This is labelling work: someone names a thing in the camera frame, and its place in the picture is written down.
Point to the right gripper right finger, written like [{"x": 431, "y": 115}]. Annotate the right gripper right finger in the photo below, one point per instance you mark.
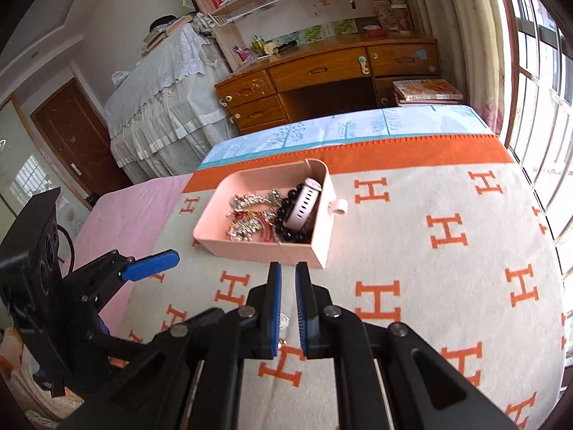
[{"x": 311, "y": 300}]

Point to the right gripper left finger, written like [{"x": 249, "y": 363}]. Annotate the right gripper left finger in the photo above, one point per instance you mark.
[{"x": 262, "y": 333}]

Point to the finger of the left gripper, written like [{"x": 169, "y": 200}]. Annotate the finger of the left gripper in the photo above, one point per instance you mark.
[{"x": 149, "y": 266}]

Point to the round pearl brooch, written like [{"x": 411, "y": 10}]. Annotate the round pearl brooch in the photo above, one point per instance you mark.
[{"x": 283, "y": 322}]

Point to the red beaded bangle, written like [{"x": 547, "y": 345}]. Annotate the red beaded bangle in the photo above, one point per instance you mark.
[{"x": 251, "y": 226}]

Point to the left forearm knit sleeve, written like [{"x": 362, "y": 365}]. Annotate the left forearm knit sleeve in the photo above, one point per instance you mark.
[{"x": 43, "y": 411}]

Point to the pink jewelry tray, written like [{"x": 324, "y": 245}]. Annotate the pink jewelry tray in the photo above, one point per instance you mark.
[{"x": 282, "y": 213}]

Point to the pink bed sheet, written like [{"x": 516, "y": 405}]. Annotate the pink bed sheet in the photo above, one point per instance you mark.
[{"x": 139, "y": 221}]

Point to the silver rhinestone hair comb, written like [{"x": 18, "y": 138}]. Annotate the silver rhinestone hair comb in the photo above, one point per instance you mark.
[{"x": 270, "y": 200}]

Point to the white orange H blanket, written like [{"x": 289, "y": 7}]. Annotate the white orange H blanket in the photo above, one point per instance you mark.
[{"x": 442, "y": 233}]

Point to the brown wooden door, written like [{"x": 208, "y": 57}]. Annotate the brown wooden door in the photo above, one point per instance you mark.
[{"x": 77, "y": 136}]

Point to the white lace covered furniture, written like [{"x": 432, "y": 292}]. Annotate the white lace covered furniture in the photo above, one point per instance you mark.
[{"x": 165, "y": 117}]

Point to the wooden desk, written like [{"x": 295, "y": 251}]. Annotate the wooden desk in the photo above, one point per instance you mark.
[{"x": 338, "y": 75}]

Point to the stack of books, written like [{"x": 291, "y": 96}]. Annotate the stack of books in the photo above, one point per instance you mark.
[{"x": 426, "y": 92}]

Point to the wooden bookshelf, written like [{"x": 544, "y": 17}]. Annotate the wooden bookshelf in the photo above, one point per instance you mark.
[{"x": 237, "y": 25}]

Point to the window with metal grille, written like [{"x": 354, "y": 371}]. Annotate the window with metal grille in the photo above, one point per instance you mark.
[{"x": 540, "y": 130}]

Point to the cream curtain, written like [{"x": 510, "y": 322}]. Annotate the cream curtain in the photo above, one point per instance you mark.
[{"x": 474, "y": 55}]

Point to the white wire shelf basket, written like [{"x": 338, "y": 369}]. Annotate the white wire shelf basket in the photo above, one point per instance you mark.
[{"x": 236, "y": 10}]

